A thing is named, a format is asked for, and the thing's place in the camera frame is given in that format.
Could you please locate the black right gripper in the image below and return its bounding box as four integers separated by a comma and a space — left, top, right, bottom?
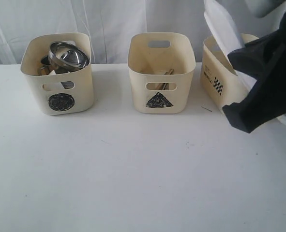
228, 12, 286, 81

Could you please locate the white rectangular plate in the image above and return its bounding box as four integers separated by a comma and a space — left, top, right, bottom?
204, 0, 286, 125

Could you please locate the dark wooden chopstick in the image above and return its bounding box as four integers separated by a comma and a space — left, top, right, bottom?
155, 69, 174, 91

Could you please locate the stainless steel bowl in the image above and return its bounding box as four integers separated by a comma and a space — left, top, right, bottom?
48, 41, 90, 72

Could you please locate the steel mug with wire handle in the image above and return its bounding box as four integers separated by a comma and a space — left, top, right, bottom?
61, 81, 75, 89

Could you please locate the cream bin with square mark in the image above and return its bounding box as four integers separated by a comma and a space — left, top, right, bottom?
200, 36, 249, 112

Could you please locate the cream bin with triangle mark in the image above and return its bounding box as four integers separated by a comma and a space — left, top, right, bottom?
128, 32, 196, 114

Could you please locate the white background curtain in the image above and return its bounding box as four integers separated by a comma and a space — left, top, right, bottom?
0, 0, 286, 71

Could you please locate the cream bin with circle mark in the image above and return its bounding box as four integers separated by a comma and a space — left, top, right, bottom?
20, 32, 94, 116

